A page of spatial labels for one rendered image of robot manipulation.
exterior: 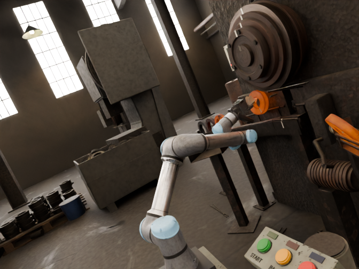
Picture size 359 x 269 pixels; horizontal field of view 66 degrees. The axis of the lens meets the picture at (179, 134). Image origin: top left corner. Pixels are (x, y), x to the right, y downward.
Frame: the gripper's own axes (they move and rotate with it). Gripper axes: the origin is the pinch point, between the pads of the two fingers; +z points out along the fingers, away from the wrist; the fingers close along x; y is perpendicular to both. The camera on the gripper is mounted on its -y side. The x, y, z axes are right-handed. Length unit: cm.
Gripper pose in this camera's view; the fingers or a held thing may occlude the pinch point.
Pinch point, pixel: (256, 100)
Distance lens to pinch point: 179.4
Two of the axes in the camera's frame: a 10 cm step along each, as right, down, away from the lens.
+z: 7.2, -6.4, 2.8
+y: -6.0, -7.7, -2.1
